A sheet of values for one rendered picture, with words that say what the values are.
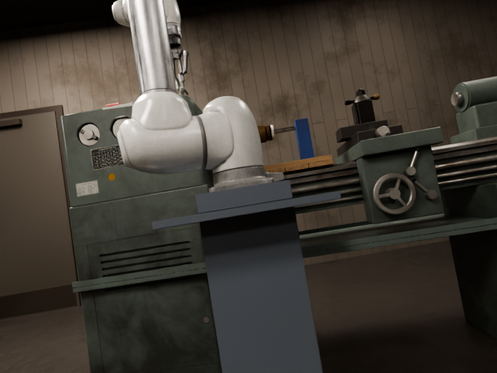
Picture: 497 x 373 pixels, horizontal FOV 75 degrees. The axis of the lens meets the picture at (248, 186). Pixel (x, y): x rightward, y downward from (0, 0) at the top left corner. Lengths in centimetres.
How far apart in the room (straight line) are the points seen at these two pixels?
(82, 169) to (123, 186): 19
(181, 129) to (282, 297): 50
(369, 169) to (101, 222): 110
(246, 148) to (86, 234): 86
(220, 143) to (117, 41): 345
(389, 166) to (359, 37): 312
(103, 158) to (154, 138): 65
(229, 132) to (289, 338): 56
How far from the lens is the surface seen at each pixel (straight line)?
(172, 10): 169
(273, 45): 407
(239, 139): 90
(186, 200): 134
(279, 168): 138
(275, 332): 90
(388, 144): 134
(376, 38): 442
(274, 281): 86
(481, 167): 163
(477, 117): 176
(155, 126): 87
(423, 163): 142
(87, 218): 151
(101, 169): 148
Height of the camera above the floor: 75
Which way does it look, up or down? 3 degrees up
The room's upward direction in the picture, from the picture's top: 9 degrees counter-clockwise
